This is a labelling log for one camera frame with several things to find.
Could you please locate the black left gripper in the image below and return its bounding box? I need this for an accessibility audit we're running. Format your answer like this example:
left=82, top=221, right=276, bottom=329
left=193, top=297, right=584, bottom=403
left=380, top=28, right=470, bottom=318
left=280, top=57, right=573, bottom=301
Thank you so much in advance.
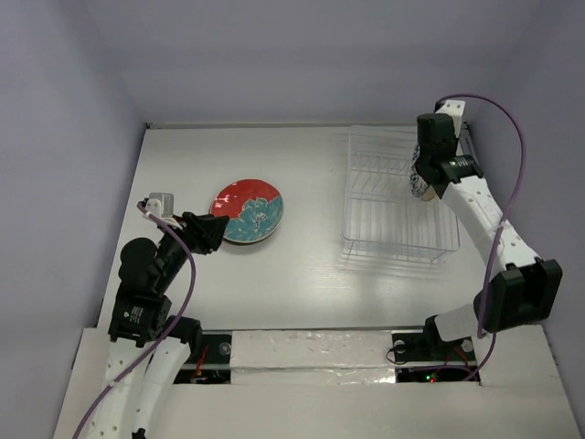
left=154, top=209, right=229, bottom=289

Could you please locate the light green plate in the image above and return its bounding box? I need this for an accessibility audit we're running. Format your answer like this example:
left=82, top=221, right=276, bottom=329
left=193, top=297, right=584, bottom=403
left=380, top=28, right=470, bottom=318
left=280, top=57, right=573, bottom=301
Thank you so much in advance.
left=223, top=230, right=273, bottom=245

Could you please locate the red and teal plate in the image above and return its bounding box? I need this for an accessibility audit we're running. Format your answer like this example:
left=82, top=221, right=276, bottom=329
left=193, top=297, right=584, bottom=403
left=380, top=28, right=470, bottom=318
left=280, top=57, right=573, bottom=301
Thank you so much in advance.
left=209, top=178, right=284, bottom=234

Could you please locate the blue white patterned plate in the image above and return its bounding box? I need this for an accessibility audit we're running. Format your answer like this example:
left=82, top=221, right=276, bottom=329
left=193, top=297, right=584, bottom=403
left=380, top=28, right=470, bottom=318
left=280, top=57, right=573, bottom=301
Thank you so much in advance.
left=409, top=145, right=429, bottom=199

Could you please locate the yellow brown plate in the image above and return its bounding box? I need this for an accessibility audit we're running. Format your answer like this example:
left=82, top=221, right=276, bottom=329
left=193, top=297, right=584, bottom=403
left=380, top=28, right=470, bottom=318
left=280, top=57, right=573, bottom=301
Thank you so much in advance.
left=420, top=187, right=436, bottom=202

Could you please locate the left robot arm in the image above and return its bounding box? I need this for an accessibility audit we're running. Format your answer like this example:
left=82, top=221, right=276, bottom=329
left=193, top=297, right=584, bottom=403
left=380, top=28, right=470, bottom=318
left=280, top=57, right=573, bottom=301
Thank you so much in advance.
left=73, top=198, right=229, bottom=438

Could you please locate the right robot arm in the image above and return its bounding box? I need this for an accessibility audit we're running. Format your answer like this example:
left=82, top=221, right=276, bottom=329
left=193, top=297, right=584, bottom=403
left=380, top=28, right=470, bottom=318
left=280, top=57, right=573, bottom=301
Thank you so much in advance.
left=415, top=112, right=563, bottom=359

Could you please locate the white foam block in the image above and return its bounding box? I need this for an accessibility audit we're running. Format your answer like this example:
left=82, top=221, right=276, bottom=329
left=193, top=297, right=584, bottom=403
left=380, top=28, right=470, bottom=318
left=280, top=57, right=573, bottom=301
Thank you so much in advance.
left=229, top=330, right=396, bottom=386

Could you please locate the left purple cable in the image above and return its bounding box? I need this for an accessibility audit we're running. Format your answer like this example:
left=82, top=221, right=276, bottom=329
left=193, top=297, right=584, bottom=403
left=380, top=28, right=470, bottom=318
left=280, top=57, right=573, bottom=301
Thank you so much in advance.
left=68, top=200, right=198, bottom=439

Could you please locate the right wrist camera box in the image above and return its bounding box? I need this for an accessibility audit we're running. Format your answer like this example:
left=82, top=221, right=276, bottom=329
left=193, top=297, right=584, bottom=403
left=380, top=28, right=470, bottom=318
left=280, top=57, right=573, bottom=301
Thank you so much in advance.
left=435, top=99, right=466, bottom=137

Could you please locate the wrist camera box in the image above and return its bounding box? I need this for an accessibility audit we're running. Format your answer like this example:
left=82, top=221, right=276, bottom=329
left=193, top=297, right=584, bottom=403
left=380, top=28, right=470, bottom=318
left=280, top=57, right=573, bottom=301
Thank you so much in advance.
left=137, top=192, right=175, bottom=220
left=435, top=99, right=466, bottom=137

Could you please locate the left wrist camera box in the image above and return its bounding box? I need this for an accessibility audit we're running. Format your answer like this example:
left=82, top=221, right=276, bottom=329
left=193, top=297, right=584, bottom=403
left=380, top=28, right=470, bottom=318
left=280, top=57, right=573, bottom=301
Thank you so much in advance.
left=137, top=192, right=175, bottom=220

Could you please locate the white wire dish rack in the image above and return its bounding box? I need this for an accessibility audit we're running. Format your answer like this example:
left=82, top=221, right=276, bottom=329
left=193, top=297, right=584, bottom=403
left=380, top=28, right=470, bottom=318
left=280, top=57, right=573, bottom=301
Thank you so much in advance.
left=342, top=125, right=460, bottom=263

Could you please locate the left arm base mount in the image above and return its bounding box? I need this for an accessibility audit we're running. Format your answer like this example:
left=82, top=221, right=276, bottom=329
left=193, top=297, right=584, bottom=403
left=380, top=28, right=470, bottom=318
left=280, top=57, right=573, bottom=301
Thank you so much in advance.
left=174, top=331, right=232, bottom=385

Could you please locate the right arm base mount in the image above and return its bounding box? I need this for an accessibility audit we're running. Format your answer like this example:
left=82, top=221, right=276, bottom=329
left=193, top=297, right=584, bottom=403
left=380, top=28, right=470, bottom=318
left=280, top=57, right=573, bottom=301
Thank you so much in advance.
left=385, top=316, right=481, bottom=384

